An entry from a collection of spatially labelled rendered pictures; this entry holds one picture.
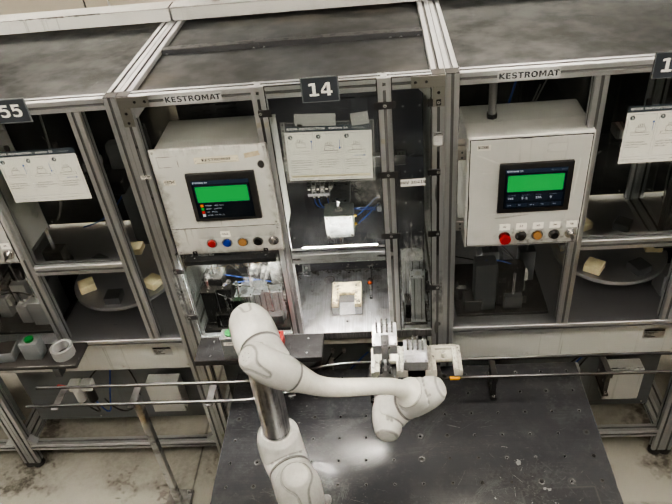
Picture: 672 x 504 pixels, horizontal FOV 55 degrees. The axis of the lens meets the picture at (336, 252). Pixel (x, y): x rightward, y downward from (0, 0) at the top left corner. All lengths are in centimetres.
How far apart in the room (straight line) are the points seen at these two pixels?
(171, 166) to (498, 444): 162
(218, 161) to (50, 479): 217
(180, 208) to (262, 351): 80
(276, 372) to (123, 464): 199
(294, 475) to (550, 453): 100
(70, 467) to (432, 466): 205
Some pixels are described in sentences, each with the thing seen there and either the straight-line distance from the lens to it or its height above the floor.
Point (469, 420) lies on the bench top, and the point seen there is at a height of 68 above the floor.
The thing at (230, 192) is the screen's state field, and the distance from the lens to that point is 235.
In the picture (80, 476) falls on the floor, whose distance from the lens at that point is 381.
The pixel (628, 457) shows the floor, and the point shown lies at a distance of 362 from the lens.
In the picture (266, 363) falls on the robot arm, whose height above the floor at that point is 151.
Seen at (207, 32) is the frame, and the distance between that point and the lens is 286.
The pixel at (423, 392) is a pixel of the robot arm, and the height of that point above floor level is 119.
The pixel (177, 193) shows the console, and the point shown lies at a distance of 242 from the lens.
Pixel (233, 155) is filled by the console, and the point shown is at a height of 179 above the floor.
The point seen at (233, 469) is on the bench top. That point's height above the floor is 68.
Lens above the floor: 284
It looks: 37 degrees down
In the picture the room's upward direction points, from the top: 6 degrees counter-clockwise
